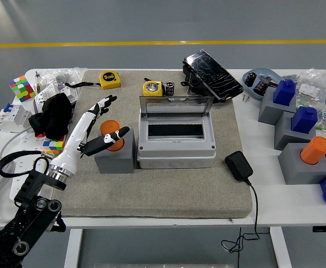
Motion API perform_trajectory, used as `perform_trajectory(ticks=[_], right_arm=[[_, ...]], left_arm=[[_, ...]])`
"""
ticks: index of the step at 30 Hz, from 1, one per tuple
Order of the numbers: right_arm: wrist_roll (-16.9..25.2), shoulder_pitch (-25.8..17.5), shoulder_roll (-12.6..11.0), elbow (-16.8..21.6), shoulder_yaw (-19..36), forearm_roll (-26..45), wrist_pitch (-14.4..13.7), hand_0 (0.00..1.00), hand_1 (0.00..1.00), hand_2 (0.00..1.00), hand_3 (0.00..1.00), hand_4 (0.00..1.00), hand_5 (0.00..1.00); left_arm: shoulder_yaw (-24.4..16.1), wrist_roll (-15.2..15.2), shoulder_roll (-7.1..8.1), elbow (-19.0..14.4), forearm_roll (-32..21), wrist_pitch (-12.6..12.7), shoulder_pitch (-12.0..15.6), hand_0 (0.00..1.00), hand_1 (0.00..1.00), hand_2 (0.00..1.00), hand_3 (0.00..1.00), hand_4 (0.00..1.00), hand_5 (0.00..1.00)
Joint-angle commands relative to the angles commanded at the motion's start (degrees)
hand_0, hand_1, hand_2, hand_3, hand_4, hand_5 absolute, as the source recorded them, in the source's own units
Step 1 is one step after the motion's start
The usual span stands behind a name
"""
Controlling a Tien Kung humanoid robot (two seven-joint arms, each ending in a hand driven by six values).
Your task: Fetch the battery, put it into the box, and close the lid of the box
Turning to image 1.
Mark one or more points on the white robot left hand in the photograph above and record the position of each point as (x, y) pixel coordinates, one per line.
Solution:
(73, 139)

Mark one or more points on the slim pen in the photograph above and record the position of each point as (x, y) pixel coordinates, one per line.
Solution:
(37, 82)

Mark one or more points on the small colourful puzzle cube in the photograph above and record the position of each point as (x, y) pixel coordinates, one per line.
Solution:
(53, 145)

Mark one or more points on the yellow and black tape measure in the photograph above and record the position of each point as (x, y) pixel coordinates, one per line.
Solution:
(152, 89)

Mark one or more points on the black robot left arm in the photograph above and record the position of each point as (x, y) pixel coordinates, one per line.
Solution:
(26, 220)

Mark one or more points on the black power adapter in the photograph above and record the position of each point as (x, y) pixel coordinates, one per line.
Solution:
(239, 166)

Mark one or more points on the grey-brown mat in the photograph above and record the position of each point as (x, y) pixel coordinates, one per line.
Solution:
(152, 195)

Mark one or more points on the black capacitor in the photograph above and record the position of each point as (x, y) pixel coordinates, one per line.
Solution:
(251, 78)
(169, 88)
(260, 87)

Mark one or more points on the white circuit breaker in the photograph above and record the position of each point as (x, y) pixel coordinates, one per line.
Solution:
(12, 118)

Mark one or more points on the grey block with round hole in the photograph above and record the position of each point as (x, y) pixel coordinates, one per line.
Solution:
(115, 163)

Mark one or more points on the white power strip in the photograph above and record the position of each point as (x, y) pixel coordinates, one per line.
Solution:
(29, 143)

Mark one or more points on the large colourful puzzle cube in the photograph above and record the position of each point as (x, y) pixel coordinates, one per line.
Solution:
(22, 89)

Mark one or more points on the grey box with clear lid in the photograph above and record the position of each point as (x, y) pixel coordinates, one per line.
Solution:
(177, 156)

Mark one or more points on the grey block holder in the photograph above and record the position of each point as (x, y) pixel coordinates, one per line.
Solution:
(269, 111)
(299, 173)
(287, 138)

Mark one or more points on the black bracketed housing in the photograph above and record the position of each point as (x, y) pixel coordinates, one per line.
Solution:
(189, 79)

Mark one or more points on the blue block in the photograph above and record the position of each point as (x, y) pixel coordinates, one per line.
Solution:
(304, 118)
(284, 92)

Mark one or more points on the black cracked screen device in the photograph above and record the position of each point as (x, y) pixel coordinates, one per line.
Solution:
(213, 75)

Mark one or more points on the small dark electronic part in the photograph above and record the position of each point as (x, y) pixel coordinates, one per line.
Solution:
(270, 82)

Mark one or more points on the black cloth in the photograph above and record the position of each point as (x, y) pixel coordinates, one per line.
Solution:
(54, 117)

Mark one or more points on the white table leg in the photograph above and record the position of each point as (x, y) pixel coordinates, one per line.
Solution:
(281, 248)
(72, 248)

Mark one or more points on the blue-grey dish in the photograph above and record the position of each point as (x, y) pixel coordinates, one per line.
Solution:
(249, 89)

